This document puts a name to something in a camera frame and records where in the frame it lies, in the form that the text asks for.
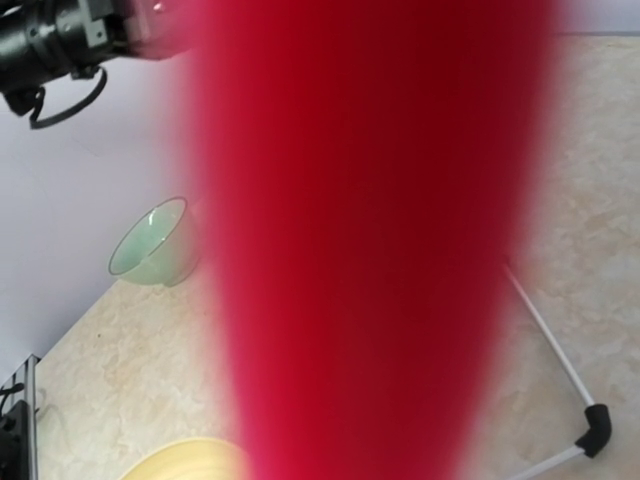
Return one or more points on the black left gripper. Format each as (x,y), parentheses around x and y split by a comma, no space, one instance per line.
(44,40)

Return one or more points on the pink framed whiteboard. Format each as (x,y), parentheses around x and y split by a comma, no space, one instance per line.
(366,162)

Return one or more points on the clear glass bowl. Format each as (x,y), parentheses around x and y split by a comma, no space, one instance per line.
(160,248)

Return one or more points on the beige round plate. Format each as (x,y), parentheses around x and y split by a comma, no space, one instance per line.
(192,459)

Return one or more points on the aluminium front rail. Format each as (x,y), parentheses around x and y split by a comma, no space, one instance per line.
(21,385)

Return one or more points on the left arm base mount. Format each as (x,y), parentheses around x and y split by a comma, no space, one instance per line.
(15,443)

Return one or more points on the wire whiteboard stand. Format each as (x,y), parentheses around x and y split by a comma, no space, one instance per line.
(597,415)

